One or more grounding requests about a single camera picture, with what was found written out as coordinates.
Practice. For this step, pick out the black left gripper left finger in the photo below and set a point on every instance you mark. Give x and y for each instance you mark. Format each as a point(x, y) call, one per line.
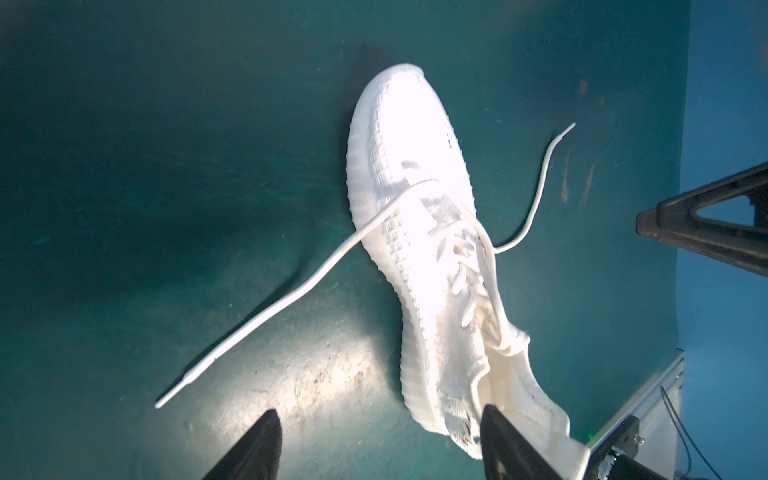
point(256, 455)

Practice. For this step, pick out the front aluminium rail platform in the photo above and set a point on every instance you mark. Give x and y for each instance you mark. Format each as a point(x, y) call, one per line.
point(655, 404)

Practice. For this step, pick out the white shoelace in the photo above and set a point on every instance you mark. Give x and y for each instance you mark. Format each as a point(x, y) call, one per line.
point(336, 264)

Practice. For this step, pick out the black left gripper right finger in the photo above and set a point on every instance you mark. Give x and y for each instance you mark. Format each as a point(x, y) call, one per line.
point(506, 454)

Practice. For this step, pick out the white knit sneaker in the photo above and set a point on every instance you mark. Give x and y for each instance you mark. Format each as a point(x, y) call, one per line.
point(459, 350)

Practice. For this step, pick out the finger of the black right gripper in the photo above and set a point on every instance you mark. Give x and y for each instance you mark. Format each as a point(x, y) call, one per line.
point(676, 221)

